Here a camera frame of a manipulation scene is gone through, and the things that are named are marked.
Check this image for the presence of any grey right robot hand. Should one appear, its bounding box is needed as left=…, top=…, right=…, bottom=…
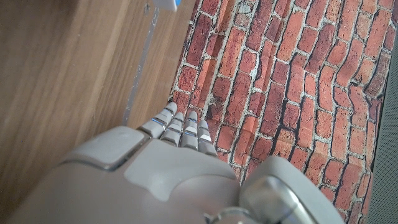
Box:
left=4, top=101, right=346, bottom=224

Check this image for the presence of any white blue pill organizer box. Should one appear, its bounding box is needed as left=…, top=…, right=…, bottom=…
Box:
left=152, top=0, right=182, bottom=12

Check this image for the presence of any red brick printed backdrop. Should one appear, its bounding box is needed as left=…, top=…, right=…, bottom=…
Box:
left=167, top=0, right=398, bottom=224

